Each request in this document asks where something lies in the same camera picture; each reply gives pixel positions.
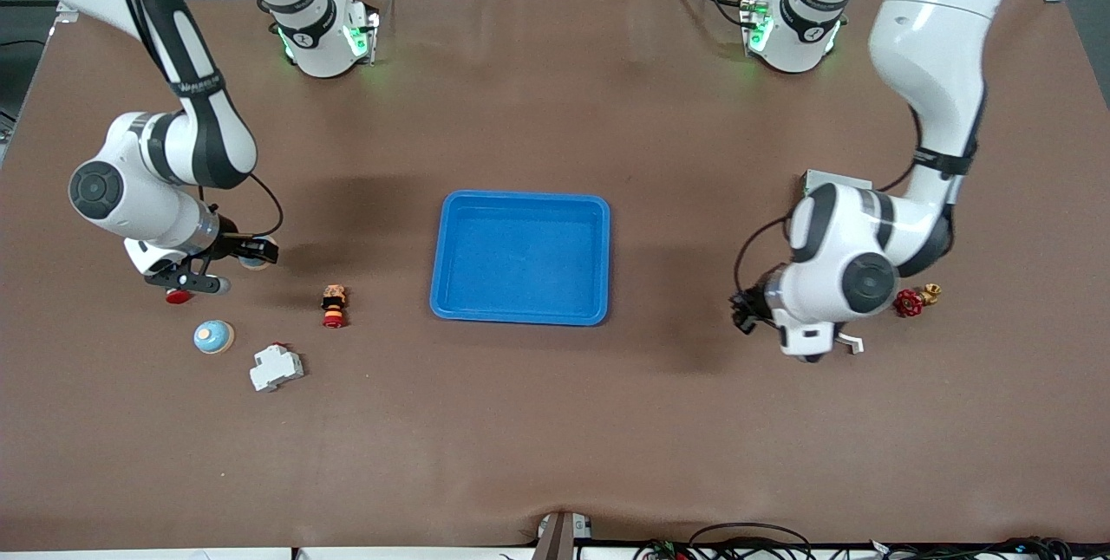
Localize blue desk bell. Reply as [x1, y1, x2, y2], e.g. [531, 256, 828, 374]
[239, 236, 280, 272]
[193, 319, 235, 355]

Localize blue plastic tray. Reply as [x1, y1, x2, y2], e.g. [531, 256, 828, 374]
[430, 190, 611, 326]

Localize red handwheel brass valve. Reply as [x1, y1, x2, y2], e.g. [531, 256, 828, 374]
[894, 283, 943, 319]

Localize white circuit breaker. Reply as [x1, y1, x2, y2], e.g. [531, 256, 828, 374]
[250, 343, 304, 393]

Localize silver metal box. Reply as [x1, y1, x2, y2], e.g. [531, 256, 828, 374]
[802, 170, 873, 193]

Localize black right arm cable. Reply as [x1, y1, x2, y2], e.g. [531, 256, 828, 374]
[121, 0, 285, 238]

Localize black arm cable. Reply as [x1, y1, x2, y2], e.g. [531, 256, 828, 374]
[121, 0, 285, 238]
[734, 105, 922, 294]

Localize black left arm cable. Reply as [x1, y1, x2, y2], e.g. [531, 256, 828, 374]
[734, 105, 922, 294]

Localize black cable bundle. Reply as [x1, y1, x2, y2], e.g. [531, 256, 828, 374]
[633, 523, 1081, 560]

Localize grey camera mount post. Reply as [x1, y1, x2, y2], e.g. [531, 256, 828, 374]
[533, 511, 596, 560]

